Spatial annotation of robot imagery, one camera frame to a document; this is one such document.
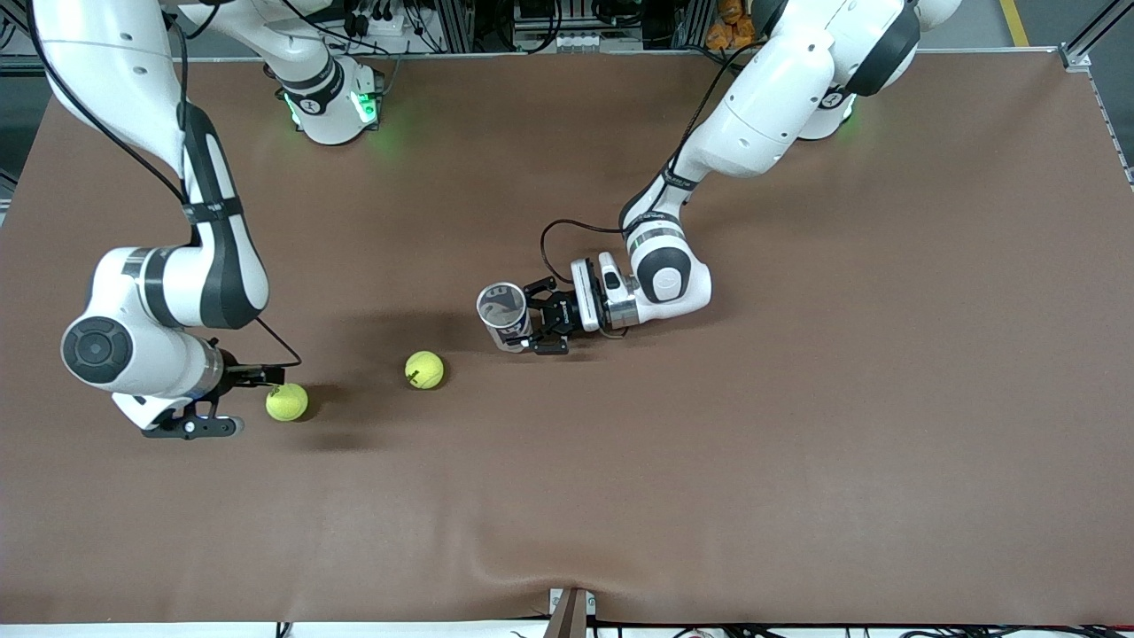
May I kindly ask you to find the yellow tennis ball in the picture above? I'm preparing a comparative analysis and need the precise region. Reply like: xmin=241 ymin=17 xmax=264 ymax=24
xmin=405 ymin=351 xmax=445 ymax=391
xmin=266 ymin=383 xmax=309 ymax=423

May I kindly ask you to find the white blue tennis ball can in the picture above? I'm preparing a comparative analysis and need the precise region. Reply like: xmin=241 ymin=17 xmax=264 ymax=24
xmin=476 ymin=282 xmax=534 ymax=354

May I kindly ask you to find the orange packaged goods pile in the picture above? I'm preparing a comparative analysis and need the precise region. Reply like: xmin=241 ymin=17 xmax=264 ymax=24
xmin=706 ymin=0 xmax=756 ymax=51

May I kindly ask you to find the aluminium frame corner profile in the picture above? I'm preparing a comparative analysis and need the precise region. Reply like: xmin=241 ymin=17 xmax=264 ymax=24
xmin=1059 ymin=0 xmax=1134 ymax=72

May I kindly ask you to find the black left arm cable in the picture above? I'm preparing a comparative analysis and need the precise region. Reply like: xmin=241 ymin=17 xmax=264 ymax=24
xmin=540 ymin=40 xmax=758 ymax=286

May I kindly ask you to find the brown table mat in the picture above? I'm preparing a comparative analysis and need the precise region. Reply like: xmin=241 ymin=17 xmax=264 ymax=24
xmin=0 ymin=51 xmax=1134 ymax=626

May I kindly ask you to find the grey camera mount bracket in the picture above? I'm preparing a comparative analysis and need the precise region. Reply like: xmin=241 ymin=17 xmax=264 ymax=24
xmin=549 ymin=587 xmax=597 ymax=638

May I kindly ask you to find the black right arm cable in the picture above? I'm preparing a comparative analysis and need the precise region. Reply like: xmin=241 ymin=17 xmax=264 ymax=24
xmin=27 ymin=0 xmax=304 ymax=370

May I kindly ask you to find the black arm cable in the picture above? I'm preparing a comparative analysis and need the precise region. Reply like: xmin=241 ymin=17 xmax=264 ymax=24
xmin=540 ymin=40 xmax=758 ymax=286
xmin=27 ymin=0 xmax=304 ymax=370

